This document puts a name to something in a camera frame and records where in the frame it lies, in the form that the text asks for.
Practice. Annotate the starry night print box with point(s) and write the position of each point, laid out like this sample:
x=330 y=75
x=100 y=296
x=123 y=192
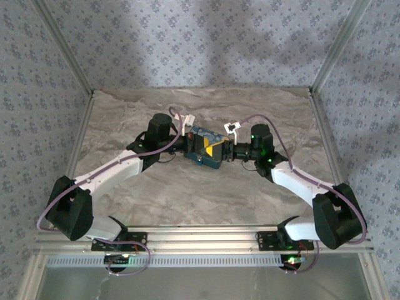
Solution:
x=207 y=132

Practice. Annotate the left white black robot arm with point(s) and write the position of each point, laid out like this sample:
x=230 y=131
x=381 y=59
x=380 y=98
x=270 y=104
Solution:
x=106 y=170

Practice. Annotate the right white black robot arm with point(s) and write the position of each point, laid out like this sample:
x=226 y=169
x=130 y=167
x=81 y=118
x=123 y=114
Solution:
x=297 y=182

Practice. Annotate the right controller board green light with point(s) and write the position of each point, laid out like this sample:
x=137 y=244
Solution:
x=293 y=261

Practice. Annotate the controller board green light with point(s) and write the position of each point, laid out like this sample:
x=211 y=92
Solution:
x=117 y=258
x=293 y=261

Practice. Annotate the left controller board green light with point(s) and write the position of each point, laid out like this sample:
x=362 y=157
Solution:
x=117 y=258

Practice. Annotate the aluminium table side rail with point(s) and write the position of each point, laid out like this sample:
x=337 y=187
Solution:
x=326 y=137
x=79 y=137

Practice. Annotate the aluminium mounting rail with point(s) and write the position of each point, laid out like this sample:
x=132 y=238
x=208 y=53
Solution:
x=200 y=239

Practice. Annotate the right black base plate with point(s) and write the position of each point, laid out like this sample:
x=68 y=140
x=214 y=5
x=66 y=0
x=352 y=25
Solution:
x=267 y=240

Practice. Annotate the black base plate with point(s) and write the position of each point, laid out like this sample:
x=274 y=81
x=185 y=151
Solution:
x=267 y=240
x=137 y=238

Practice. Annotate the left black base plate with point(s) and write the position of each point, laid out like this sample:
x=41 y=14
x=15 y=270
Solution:
x=137 y=238

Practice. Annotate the aluminium corner post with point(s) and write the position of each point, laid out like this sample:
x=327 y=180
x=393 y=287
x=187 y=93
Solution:
x=340 y=47
x=65 y=47

